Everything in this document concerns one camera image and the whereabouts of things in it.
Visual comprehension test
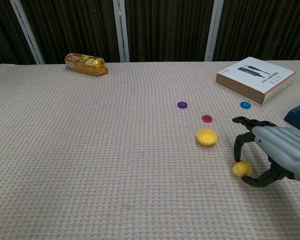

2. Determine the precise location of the yellow plastic bowl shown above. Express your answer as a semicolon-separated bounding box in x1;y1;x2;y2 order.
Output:
196;127;219;147

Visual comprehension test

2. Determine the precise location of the white product box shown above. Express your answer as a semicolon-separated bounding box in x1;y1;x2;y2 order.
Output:
215;56;297;105

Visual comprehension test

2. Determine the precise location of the grey black right robot hand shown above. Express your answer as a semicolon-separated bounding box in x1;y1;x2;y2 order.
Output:
231;116;300;189

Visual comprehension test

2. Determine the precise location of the dark blue box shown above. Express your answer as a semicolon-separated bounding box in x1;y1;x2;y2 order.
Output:
283;99;300;132

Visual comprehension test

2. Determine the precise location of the white screen frame post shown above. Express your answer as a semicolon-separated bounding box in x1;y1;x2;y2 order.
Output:
9;0;45;65
204;0;225;62
112;0;130;63

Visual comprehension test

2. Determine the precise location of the gold foil snack package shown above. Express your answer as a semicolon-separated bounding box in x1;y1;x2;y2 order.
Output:
64;52;109;77

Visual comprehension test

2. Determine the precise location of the yellow plastic ball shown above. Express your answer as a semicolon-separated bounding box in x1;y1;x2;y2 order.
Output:
232;161;253;178

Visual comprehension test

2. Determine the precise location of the beige waffle tablecloth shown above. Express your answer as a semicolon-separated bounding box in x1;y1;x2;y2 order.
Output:
0;59;300;240

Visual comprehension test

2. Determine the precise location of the dark brown curtain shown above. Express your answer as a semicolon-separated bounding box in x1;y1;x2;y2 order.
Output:
0;0;300;70

